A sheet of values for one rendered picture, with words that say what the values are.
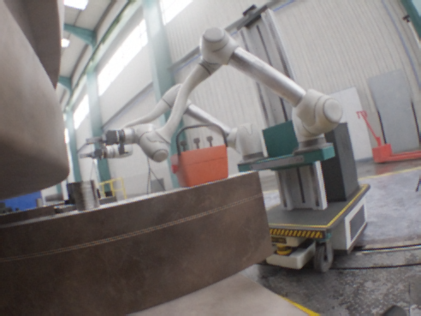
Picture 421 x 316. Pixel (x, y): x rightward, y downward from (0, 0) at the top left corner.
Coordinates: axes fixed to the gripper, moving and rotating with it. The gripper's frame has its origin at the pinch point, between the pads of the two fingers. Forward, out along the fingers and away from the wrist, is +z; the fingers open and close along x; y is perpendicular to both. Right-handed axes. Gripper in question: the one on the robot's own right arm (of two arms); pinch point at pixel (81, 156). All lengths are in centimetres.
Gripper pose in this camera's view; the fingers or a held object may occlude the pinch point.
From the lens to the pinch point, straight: 155.9
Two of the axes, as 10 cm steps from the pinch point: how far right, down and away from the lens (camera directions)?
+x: -6.8, 1.7, 7.1
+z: -7.0, 1.3, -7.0
